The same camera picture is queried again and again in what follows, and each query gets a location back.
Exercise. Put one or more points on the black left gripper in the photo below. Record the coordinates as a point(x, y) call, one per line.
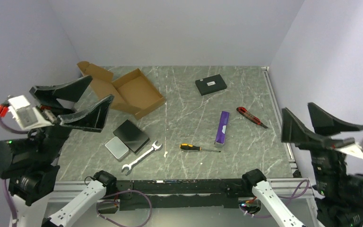
point(92, 116)

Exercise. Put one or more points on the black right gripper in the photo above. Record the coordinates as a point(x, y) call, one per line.
point(324, 124)

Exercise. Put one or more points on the brown cardboard express box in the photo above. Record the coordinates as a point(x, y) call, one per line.
point(133, 92)

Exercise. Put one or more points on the red handled box cutter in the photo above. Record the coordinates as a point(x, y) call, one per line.
point(245, 113)

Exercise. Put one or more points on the purple long product box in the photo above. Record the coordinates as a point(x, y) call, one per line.
point(221, 130)

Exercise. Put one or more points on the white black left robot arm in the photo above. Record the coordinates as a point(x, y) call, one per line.
point(29, 167)

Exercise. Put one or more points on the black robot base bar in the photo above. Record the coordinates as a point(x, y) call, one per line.
point(139, 194)

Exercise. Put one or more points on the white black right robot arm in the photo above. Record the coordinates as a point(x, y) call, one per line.
point(341, 202)

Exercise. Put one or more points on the black flat box with label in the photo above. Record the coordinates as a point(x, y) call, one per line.
point(210, 84)

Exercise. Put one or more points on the dark grey flat slab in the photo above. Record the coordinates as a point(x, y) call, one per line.
point(132, 136)

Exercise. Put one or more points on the silver open-end wrench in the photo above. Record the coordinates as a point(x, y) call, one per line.
point(128, 167)

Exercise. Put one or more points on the aluminium table edge rail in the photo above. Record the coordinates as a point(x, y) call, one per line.
point(291, 159)

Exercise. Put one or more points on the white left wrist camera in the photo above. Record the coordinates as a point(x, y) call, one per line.
point(28, 117)

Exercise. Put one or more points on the front aluminium frame rail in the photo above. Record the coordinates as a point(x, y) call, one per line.
point(65, 191)

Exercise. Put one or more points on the yellow black handled screwdriver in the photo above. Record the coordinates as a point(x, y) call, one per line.
point(190, 147)

